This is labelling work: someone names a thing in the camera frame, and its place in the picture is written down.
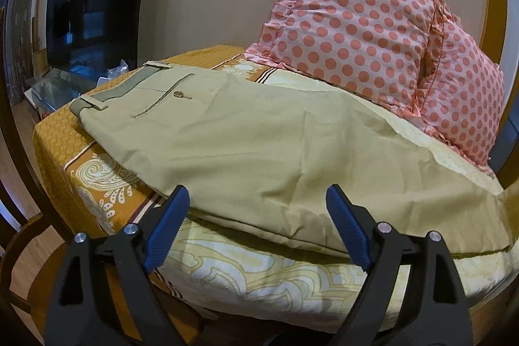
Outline beige khaki pants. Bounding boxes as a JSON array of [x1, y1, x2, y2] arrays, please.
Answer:
[[69, 65, 512, 256]]

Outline wooden chair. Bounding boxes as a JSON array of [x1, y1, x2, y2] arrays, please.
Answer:
[[0, 183, 74, 343]]

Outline cream patterned bedspread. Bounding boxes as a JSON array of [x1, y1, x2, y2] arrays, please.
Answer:
[[33, 45, 518, 332]]

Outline glass tv stand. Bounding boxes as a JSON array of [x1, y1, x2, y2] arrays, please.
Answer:
[[24, 66, 131, 114]]

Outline pink polka dot pillow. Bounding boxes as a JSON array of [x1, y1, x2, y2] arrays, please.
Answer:
[[245, 0, 435, 118]]

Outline black television screen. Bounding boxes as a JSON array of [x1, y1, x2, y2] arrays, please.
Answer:
[[46, 0, 141, 81]]

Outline wooden framed glass door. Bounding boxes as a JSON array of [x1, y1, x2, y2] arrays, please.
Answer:
[[480, 0, 518, 188]]

